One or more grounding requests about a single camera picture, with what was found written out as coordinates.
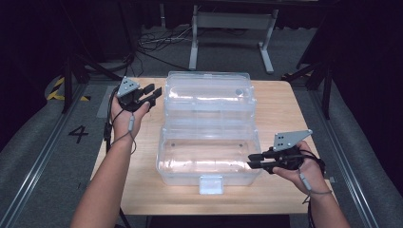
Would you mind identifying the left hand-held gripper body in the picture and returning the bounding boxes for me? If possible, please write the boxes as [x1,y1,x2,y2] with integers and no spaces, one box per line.
[115,75,144,112]

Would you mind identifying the clear plastic storage box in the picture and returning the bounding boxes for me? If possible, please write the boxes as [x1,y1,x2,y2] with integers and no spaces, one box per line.
[155,70,263,196]

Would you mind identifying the bundle of floor cables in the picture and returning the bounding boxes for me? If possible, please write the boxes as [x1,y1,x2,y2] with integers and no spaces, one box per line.
[136,24,204,80]

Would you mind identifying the yellow black floor tape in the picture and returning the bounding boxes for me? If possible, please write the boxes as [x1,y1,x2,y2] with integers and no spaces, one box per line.
[46,77,91,103]

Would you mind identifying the person's dark clothing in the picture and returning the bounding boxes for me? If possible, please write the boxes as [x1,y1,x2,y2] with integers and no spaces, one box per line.
[146,215,291,228]

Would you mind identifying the black tripod stand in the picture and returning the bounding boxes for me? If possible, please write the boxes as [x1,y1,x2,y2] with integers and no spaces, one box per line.
[60,0,136,115]
[280,58,335,122]

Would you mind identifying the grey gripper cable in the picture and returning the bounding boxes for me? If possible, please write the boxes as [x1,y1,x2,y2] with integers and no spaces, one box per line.
[110,113,138,156]
[297,167,333,205]

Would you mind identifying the grey metal table frame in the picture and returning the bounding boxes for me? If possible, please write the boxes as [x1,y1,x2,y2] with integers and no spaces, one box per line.
[188,4,280,76]

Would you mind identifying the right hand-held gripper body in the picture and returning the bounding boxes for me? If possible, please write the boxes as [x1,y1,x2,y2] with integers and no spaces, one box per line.
[267,128,314,175]

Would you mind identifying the person's right hand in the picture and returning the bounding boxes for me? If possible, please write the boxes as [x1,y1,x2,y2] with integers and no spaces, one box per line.
[272,141,333,196]

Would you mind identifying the person's left hand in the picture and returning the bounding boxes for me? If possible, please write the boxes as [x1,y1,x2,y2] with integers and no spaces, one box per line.
[109,96,152,144]

